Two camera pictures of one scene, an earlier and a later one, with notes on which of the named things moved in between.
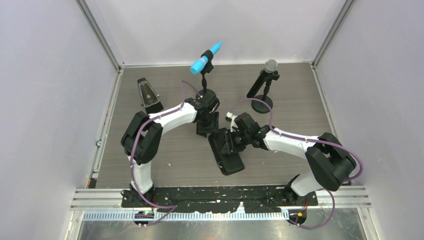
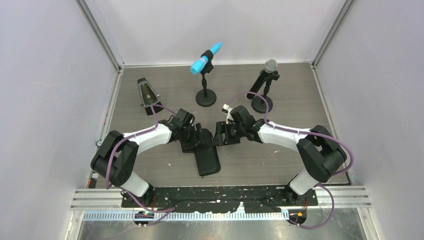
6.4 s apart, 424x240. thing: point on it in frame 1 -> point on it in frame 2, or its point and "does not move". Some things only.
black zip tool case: [227, 163] -> [206, 158]
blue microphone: [198, 67] does not move
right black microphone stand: [260, 106] does not move
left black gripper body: [209, 125] -> [189, 139]
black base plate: [210, 199] does not move
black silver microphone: [270, 66] does not move
